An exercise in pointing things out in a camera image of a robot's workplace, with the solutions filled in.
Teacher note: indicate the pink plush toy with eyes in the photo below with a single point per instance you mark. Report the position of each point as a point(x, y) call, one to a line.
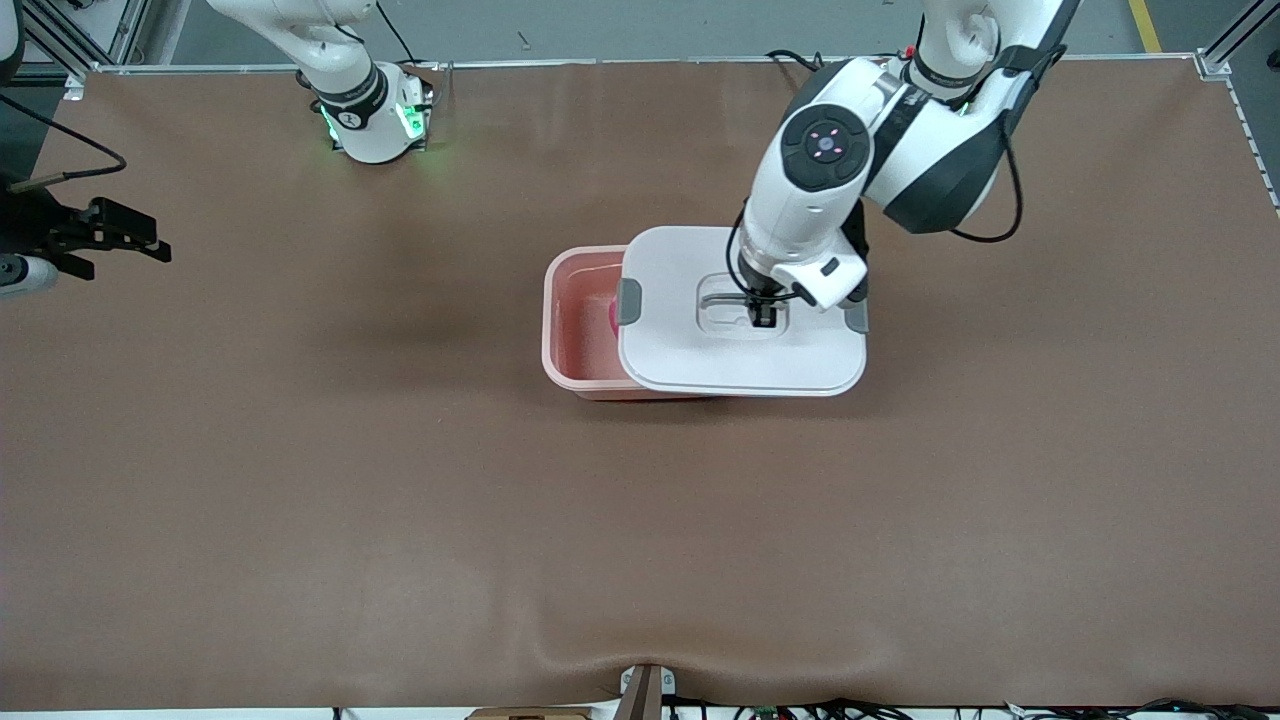
point(612, 318)

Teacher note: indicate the aluminium frame corner post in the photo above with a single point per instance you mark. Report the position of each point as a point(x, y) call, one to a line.
point(1213, 65)

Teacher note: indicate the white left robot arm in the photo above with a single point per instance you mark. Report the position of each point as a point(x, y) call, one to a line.
point(800, 200)

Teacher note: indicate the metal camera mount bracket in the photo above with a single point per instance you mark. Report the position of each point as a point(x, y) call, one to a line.
point(645, 690)

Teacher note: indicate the aluminium frame with diagonal struts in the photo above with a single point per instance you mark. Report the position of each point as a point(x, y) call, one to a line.
point(125, 30)

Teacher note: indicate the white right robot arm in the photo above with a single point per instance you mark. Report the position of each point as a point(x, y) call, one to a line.
point(365, 120)

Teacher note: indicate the white lid with grey clips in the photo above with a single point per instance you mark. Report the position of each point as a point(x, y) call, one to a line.
point(740, 360)

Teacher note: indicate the brown table cover sheet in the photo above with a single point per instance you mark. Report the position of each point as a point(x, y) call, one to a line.
point(640, 550)

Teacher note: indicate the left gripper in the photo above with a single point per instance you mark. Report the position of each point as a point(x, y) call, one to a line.
point(762, 311)

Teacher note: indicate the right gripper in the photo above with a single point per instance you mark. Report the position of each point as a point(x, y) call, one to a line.
point(42, 229)

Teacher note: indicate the brown cardboard piece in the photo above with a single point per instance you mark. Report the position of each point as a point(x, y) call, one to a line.
point(530, 714)

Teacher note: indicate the pink translucent plastic box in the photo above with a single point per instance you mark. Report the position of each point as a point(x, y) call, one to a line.
point(575, 340)

